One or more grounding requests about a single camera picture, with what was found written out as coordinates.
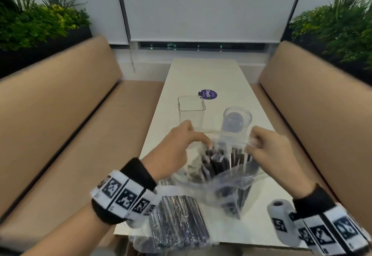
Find person's left hand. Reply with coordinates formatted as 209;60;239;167
141;120;213;182

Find person's left forearm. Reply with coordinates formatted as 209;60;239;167
22;202;120;256

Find wrapped bundle of black straws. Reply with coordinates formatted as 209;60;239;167
128;194;212;254

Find green plant with yellow flowers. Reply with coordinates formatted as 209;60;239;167
0;0;91;52
289;0;372;70

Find tan upholstered bench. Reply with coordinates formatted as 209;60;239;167
0;35;166;256
251;41;372;236

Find blind pull cord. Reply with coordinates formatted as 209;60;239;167
128;42;136;74

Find round clear plastic container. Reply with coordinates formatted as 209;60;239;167
221;106;253;134

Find wide white roller blind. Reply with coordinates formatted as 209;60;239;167
118;0;306;44

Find right wrist marker band camera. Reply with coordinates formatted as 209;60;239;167
267;183;372;256

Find square clear plastic container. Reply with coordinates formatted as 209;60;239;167
177;95;206;132

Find black straws in bag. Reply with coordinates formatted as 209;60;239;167
201;146;260;219

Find person's right hand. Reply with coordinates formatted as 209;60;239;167
245;125;316;200

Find purple round sticker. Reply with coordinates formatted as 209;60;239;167
198;89;219;100

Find clear plastic bag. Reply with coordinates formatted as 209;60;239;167
171;129;269;221

